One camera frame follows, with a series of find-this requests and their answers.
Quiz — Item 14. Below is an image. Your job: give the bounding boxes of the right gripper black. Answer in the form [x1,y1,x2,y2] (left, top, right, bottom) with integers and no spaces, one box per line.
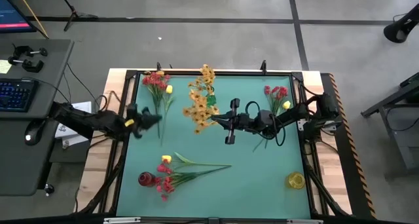
[210,98,263,145]

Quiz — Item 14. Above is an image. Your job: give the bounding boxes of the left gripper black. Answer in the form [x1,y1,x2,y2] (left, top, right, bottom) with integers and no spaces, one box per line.
[124,102,163,140]

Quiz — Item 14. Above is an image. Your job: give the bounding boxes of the orange artificial flower bunch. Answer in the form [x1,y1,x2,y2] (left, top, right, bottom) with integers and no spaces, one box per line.
[182,88,221,136]
[187,64,217,97]

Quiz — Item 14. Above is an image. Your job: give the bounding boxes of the yellow artificial tulip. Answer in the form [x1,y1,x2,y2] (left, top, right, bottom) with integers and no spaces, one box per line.
[252,100,291,153]
[161,151,232,168]
[160,84,175,147]

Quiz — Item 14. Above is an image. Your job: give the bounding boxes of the red artificial flower bunch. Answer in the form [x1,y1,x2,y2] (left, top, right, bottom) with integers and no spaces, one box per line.
[263,85,290,150]
[141,70,172,140]
[153,163,232,202]

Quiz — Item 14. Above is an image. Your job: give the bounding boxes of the red glass vase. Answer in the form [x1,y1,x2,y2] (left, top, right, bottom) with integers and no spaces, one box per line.
[137,171,156,188]

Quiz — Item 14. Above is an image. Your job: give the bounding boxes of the yellow glass vase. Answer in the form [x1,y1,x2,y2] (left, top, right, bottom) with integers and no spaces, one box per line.
[284,171,306,190]

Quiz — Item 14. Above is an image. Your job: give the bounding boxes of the white paper sheets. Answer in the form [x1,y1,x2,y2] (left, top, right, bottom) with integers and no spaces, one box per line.
[54,101,93,147]

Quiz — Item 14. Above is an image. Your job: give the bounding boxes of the teal table mat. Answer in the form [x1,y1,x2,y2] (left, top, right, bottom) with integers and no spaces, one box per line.
[116,73,312,219]

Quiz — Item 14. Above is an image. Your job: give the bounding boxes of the black desk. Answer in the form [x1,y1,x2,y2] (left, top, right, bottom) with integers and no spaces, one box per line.
[0,117,60,197]
[0,39,75,120]

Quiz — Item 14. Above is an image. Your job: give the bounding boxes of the black computer mouse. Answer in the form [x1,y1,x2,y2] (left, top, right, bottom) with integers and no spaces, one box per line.
[24,119,47,146]

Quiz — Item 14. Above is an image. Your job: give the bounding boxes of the black board hazard-striped edge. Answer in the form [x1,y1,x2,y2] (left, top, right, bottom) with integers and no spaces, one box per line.
[320,72,377,220]

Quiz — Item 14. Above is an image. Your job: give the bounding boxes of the black tripod stand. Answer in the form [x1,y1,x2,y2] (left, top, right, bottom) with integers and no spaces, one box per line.
[54,0,99,32]

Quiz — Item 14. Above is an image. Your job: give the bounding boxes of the black screw clamp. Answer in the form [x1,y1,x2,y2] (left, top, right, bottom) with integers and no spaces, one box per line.
[12,44,48,58]
[7,56,45,73]

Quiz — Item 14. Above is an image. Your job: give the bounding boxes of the backlit black keyboard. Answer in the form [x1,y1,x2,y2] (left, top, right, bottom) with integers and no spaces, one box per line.
[0,79,39,113]

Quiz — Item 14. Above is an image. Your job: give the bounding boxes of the pale yellow sticky note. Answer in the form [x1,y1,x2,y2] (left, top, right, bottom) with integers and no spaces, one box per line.
[0,59,12,75]

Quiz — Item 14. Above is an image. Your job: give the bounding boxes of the yellow stick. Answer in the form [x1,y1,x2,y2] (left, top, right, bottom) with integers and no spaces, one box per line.
[12,0,50,40]

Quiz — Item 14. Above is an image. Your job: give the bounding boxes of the computer monitor blue screen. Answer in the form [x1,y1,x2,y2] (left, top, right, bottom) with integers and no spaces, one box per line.
[0,0,37,34]

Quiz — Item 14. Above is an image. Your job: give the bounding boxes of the dark grey metal cart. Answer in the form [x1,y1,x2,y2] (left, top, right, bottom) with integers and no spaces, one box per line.
[361,71,419,172]

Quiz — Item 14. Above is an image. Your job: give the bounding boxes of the black cone-shaped stand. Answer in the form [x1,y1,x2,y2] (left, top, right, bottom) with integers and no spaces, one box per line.
[383,3,419,44]

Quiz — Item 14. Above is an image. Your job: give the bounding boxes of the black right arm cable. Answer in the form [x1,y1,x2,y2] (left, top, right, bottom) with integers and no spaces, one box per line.
[244,101,286,147]

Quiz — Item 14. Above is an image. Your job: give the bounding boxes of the black aluminium rig frame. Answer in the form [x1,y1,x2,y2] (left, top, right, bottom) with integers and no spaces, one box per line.
[75,60,354,224]

